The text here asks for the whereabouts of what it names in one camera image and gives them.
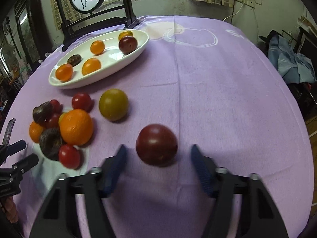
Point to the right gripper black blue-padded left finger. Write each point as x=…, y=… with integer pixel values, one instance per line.
x=57, y=216

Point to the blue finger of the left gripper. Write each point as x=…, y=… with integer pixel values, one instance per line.
x=9, y=150

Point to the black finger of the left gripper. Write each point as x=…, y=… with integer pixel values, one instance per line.
x=24, y=165

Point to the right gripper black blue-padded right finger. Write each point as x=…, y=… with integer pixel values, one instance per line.
x=259, y=215

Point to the small orange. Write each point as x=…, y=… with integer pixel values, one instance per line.
x=35, y=131
x=97, y=47
x=64, y=72

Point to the dark passion fruit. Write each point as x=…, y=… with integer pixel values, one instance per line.
x=50, y=142
x=74, y=60
x=42, y=112

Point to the red cherry tomato front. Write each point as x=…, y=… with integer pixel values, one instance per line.
x=69, y=156

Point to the red cherry tomato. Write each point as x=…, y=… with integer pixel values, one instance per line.
x=69, y=156
x=82, y=101

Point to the red cherry tomato extra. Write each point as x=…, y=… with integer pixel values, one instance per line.
x=53, y=121

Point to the small yellow-green fruit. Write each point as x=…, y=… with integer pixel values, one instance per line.
x=61, y=117

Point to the large textured orange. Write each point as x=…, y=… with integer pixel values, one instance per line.
x=76, y=127

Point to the red cherry tomato back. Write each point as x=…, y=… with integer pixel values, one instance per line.
x=82, y=101

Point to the green-yellow plum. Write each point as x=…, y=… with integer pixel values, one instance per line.
x=113, y=104

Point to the orange fruit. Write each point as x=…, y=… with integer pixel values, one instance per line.
x=90, y=66

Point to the dark red plum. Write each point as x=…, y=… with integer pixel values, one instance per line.
x=127, y=44
x=156, y=145

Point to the yellow-orange lemon-like fruit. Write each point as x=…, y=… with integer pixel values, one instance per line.
x=124, y=34

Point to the red cherry tomato hidden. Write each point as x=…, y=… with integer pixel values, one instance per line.
x=57, y=107

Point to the person's left hand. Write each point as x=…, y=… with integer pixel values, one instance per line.
x=10, y=210

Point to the dark wooden cabinet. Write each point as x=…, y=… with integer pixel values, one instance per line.
x=32, y=31

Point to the white oval plate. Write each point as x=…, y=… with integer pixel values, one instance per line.
x=112, y=59

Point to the purple tablecloth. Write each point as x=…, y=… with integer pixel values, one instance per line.
x=211, y=86

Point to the beige curtain left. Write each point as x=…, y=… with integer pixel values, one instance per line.
x=70, y=13

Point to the blue clothes on chair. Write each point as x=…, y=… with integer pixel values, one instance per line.
x=293, y=67

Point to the black framed round screen ornament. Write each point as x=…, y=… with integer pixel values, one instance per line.
x=89, y=7

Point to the wall power socket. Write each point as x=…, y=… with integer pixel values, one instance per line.
x=250, y=3

